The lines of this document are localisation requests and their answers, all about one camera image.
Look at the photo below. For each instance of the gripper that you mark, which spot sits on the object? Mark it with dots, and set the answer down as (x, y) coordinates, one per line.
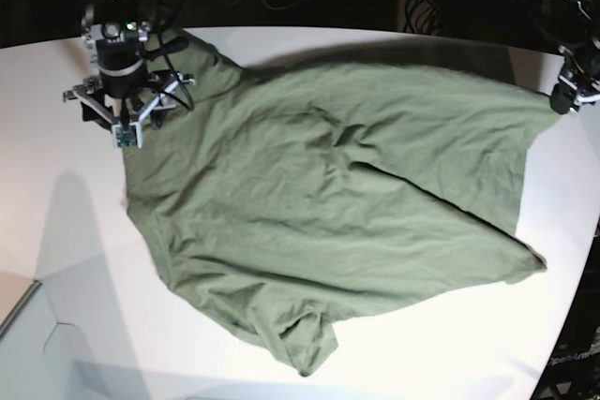
(571, 92)
(152, 100)

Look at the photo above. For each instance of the green t-shirt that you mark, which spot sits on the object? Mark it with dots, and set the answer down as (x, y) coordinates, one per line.
(290, 199)

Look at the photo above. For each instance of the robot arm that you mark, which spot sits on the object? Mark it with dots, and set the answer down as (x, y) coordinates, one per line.
(135, 80)
(573, 27)

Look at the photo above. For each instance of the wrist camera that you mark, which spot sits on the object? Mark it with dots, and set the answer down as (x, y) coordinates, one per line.
(130, 136)

